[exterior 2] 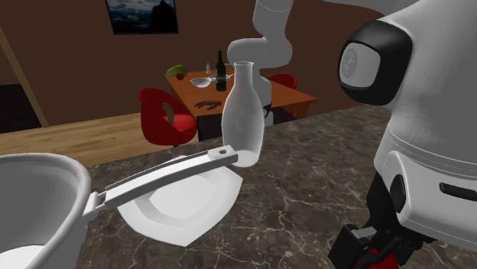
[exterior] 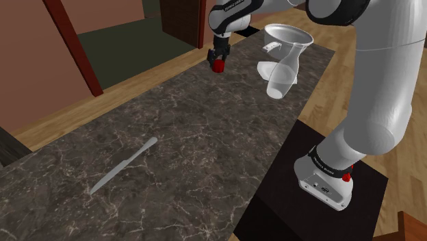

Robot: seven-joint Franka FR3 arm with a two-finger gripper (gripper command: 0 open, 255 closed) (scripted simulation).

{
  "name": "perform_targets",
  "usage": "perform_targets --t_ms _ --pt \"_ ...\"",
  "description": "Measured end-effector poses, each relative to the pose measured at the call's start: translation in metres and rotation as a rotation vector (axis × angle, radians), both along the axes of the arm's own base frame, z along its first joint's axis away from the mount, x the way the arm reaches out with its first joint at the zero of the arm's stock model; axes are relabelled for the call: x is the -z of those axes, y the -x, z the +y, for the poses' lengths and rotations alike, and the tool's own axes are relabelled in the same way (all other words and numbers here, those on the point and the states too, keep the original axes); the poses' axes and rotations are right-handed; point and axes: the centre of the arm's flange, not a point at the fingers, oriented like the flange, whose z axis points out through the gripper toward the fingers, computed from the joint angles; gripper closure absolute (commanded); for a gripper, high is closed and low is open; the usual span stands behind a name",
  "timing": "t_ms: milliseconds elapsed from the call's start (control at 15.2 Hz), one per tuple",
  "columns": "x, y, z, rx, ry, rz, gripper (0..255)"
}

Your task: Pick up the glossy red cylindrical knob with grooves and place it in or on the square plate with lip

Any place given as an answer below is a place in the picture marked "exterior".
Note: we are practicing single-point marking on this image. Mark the small red cylinder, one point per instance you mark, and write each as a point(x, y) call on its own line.
point(218, 66)

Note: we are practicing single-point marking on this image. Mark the white plate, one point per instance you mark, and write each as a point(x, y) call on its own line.
point(265, 70)

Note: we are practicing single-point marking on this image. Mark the dark red wooden post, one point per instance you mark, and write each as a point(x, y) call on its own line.
point(75, 46)

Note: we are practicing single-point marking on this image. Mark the black robot stand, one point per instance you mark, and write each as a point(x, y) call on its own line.
point(293, 213)

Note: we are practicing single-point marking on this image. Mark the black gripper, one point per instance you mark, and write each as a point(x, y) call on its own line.
point(221, 42)

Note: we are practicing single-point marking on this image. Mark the dark brown wooden door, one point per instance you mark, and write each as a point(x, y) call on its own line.
point(180, 20)

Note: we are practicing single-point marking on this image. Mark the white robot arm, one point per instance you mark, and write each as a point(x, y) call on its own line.
point(383, 83)

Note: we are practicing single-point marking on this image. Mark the silver table knife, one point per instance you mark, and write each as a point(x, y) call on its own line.
point(124, 165)

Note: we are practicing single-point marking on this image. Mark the clear glass vase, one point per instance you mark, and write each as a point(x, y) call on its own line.
point(282, 80)

